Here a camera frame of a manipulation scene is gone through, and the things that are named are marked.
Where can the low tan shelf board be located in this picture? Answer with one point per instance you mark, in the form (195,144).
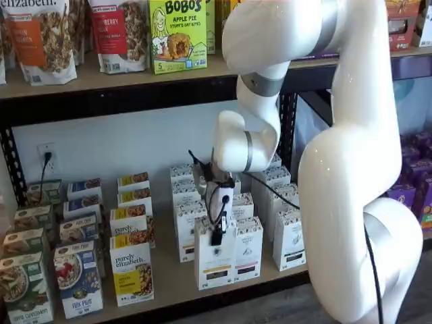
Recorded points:
(165,270)

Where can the white box pink strip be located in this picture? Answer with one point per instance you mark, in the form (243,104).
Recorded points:
(248,249)
(243,202)

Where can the white yellow granola box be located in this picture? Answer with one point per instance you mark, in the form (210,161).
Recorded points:
(131,280)
(133,197)
(126,229)
(133,180)

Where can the tan shelf board with snacks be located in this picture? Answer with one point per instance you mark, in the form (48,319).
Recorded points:
(101,84)

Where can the purple Annie's box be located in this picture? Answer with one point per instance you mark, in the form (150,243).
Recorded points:
(423,202)
(418,145)
(416,168)
(401,197)

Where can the blue white oatmeal box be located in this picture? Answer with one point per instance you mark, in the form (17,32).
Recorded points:
(82,206)
(79,283)
(79,229)
(84,189)

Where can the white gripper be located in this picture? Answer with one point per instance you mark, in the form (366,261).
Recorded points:
(230,211)

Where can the white box yellow strip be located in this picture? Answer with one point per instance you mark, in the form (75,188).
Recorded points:
(182,172)
(216,266)
(185,236)
(185,199)

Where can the orange snack box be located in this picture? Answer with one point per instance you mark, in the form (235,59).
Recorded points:
(401,23)

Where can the white granola bag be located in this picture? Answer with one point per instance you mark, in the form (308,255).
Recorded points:
(79,30)

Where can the white wall outlet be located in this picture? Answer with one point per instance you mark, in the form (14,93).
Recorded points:
(51,168)

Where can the granola bag red label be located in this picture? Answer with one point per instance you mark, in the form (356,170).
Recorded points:
(118,33)

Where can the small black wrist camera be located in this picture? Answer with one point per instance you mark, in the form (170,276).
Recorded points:
(222,224)

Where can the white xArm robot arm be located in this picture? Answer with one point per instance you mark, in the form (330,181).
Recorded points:
(354,168)

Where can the yellow Bobo's box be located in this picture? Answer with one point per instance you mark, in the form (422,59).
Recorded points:
(231,4)

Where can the white box dark strip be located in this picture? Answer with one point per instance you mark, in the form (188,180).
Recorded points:
(273,175)
(275,162)
(285,188)
(290,243)

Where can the green Bobo's box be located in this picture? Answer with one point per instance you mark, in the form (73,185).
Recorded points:
(210,27)
(179,33)

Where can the green oatmeal box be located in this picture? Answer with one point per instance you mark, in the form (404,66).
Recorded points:
(23,241)
(33,217)
(23,290)
(44,192)

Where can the white snack box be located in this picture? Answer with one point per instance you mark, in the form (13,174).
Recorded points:
(425,30)

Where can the granola bag orange label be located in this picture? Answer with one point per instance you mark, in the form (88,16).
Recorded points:
(37,40)

